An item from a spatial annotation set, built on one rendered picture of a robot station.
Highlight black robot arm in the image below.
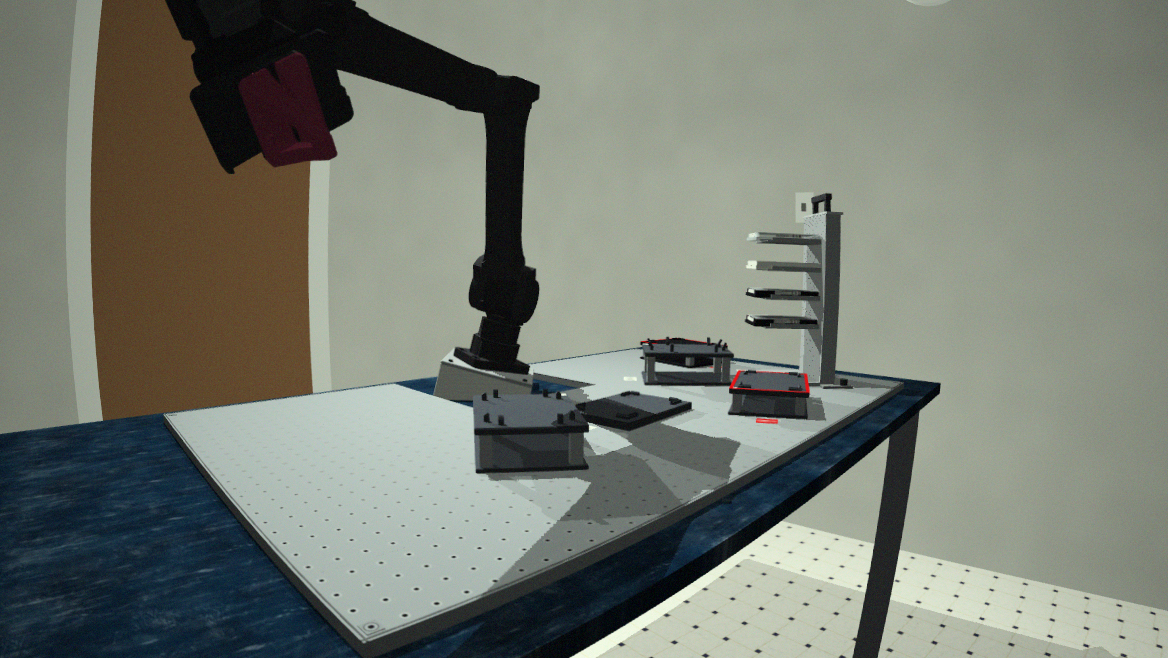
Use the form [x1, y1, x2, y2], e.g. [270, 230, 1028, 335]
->
[165, 0, 540, 375]

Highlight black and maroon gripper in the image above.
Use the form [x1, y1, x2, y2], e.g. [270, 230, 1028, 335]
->
[190, 29, 354, 174]

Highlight grey shelf rack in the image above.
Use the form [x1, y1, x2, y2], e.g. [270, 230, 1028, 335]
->
[756, 214, 841, 387]

